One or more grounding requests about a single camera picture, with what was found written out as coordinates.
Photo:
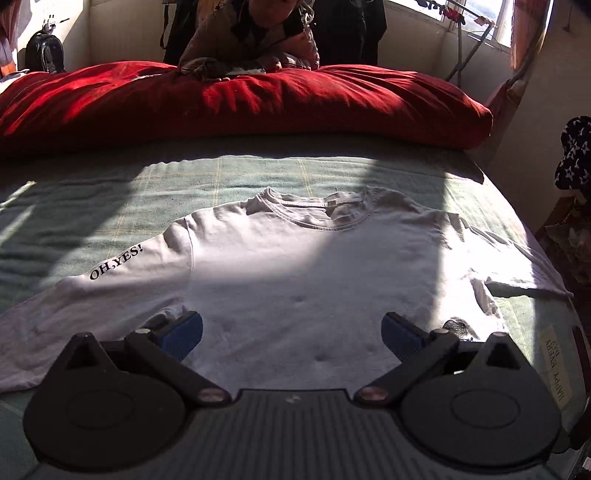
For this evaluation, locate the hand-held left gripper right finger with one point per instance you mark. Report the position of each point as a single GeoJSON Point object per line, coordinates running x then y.
{"type": "Point", "coordinates": [399, 339]}

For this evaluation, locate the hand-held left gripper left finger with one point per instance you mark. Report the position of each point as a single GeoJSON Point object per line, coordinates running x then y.
{"type": "Point", "coordinates": [184, 333]}

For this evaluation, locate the white t-shirt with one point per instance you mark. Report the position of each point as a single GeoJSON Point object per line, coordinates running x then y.
{"type": "Point", "coordinates": [286, 277]}

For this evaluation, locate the clothes drying rack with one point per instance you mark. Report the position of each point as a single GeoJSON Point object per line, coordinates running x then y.
{"type": "Point", "coordinates": [461, 46]}

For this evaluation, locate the green plaid bed blanket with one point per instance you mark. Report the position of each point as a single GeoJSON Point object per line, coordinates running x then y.
{"type": "Point", "coordinates": [92, 207]}

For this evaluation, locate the red duvet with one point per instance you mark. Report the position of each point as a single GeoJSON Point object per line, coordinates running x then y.
{"type": "Point", "coordinates": [231, 106]}

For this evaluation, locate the dark star-print cloth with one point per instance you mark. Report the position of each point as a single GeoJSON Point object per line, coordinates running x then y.
{"type": "Point", "coordinates": [575, 152]}

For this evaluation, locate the dark hanging garment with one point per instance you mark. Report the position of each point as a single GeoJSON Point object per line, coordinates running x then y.
{"type": "Point", "coordinates": [178, 27]}

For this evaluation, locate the black backpack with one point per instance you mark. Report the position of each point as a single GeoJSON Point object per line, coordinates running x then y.
{"type": "Point", "coordinates": [44, 53]}

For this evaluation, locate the black hanging jacket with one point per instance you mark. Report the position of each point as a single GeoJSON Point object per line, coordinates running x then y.
{"type": "Point", "coordinates": [346, 27]}

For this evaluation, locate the orange curtain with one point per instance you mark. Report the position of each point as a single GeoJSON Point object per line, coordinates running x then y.
{"type": "Point", "coordinates": [8, 41]}
{"type": "Point", "coordinates": [526, 41]}

